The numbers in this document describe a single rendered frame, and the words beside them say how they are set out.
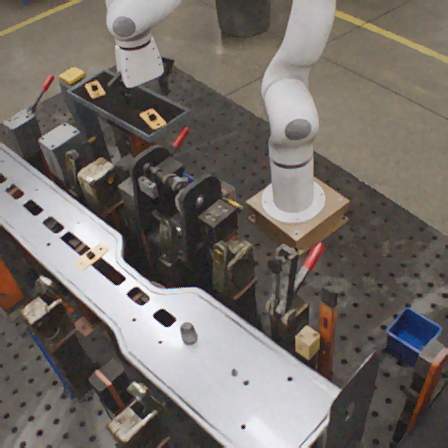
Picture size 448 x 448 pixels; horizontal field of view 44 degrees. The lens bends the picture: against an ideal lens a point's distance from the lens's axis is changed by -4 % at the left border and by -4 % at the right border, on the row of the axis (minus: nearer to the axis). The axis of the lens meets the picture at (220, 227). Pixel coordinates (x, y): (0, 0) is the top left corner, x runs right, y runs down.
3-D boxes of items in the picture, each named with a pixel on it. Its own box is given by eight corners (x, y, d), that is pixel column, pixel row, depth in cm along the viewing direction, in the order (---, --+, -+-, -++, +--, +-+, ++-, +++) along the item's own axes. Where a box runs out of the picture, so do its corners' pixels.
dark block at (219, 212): (218, 325, 152) (196, 216, 122) (236, 309, 155) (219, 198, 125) (231, 335, 149) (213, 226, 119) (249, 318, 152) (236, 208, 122)
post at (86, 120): (93, 189, 196) (56, 81, 164) (110, 177, 199) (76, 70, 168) (106, 198, 192) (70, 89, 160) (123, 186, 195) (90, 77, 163)
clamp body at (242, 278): (218, 346, 148) (199, 253, 121) (248, 318, 153) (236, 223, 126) (244, 366, 143) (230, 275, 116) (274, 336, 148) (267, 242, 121)
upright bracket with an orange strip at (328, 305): (314, 412, 132) (320, 286, 96) (317, 408, 132) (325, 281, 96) (323, 419, 130) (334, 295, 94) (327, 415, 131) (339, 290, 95)
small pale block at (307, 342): (295, 418, 131) (294, 336, 105) (304, 407, 133) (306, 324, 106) (306, 426, 129) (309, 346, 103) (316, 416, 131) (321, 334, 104)
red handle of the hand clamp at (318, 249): (268, 306, 110) (311, 237, 110) (272, 308, 112) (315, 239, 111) (284, 317, 108) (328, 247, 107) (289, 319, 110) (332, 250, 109)
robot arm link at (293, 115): (307, 137, 160) (305, 65, 142) (323, 181, 147) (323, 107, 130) (266, 143, 160) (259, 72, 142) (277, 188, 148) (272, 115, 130)
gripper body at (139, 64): (147, 24, 128) (155, 65, 136) (107, 39, 125) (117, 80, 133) (160, 35, 123) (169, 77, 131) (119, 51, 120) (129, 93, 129)
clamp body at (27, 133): (34, 205, 194) (-4, 122, 168) (59, 187, 199) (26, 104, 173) (48, 217, 189) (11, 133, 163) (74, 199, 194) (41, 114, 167)
